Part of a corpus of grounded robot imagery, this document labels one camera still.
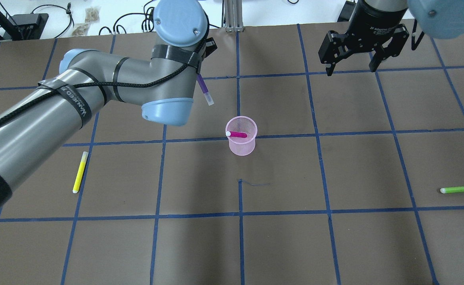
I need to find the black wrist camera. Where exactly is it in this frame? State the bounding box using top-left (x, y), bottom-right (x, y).
top-left (202, 37), bottom-right (218, 59)

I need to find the black power adapter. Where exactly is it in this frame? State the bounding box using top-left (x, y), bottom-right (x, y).
top-left (337, 0), bottom-right (356, 22)

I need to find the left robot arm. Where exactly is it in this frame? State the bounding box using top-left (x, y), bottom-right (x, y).
top-left (0, 0), bottom-right (212, 208)

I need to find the pink highlighter pen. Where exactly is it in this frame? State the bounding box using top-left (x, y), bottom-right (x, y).
top-left (225, 131), bottom-right (248, 139)

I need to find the green highlighter pen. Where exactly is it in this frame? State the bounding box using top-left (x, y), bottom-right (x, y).
top-left (439, 186), bottom-right (464, 194)

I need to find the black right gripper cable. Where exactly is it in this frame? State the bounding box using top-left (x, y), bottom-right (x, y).
top-left (411, 20), bottom-right (426, 51)

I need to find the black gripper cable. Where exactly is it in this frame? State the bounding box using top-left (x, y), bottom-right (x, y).
top-left (411, 20), bottom-right (426, 51)
top-left (0, 38), bottom-right (208, 139)

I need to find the pink mesh cup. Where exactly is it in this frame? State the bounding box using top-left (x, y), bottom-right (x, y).
top-left (225, 116), bottom-right (258, 156)

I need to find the purple highlighter pen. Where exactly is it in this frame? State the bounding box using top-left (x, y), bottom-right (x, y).
top-left (196, 74), bottom-right (214, 106)

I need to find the yellow highlighter pen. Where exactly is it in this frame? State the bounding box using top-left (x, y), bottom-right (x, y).
top-left (72, 151), bottom-right (89, 194)

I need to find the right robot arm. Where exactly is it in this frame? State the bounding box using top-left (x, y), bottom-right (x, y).
top-left (318, 0), bottom-right (464, 76)

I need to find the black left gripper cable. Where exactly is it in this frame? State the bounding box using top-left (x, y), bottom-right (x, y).
top-left (0, 38), bottom-right (208, 139)

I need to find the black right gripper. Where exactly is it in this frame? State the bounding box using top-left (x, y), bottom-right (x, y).
top-left (318, 0), bottom-right (409, 76)

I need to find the aluminium profile post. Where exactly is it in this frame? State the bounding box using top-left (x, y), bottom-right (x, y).
top-left (221, 0), bottom-right (244, 32)

